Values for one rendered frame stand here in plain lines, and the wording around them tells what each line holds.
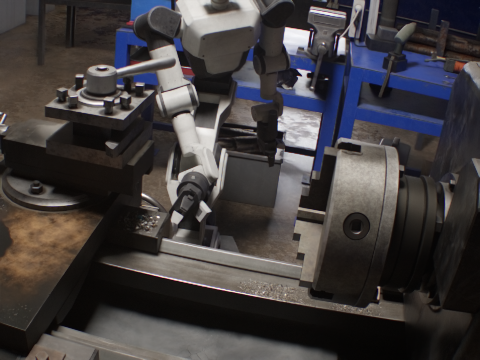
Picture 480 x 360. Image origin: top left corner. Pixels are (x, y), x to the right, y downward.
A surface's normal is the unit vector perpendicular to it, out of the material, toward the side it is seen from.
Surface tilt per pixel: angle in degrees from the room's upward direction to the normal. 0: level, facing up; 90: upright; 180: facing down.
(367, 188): 36
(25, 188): 0
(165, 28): 65
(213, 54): 113
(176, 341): 16
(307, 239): 31
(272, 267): 45
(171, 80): 71
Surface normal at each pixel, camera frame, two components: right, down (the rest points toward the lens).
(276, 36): 0.33, 0.78
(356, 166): 0.04, -0.65
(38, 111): 0.11, -0.87
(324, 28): -0.12, 0.05
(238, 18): 0.27, 0.14
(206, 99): -0.12, 0.65
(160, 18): 0.50, 0.05
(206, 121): 0.03, -0.41
